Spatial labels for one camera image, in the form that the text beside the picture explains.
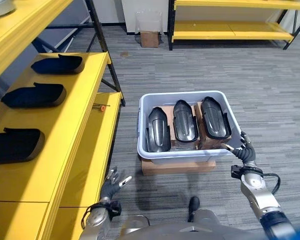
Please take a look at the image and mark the clear plastic bin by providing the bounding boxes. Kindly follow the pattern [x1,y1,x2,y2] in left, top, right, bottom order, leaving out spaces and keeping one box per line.
[134,10,164,36]

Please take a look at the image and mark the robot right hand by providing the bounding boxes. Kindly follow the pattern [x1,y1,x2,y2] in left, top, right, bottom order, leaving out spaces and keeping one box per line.
[222,130,256,163]

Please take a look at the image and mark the yellow shelf unit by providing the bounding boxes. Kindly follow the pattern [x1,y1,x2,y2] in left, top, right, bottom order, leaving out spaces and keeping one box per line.
[0,0,127,240]
[167,0,300,52]

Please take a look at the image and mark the robot body and legs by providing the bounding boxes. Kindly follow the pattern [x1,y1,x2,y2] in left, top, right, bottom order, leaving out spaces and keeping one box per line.
[119,195,266,240]

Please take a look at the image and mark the silver metal part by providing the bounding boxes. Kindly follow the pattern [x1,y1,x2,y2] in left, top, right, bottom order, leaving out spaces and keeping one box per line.
[0,0,17,19]

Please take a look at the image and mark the small brown cardboard box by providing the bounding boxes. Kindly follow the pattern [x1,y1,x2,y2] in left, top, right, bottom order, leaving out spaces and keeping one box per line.
[140,31,160,49]

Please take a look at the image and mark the grey plastic box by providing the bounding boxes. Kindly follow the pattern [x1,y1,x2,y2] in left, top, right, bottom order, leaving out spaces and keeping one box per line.
[136,90,242,166]

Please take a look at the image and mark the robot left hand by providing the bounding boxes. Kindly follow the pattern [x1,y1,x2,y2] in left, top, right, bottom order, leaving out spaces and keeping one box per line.
[99,166,133,201]

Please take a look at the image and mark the black sole-shaped part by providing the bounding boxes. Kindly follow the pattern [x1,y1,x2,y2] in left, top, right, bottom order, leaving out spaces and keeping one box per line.
[30,53,86,75]
[145,106,172,153]
[0,82,67,109]
[172,99,200,144]
[0,127,46,165]
[200,96,232,140]

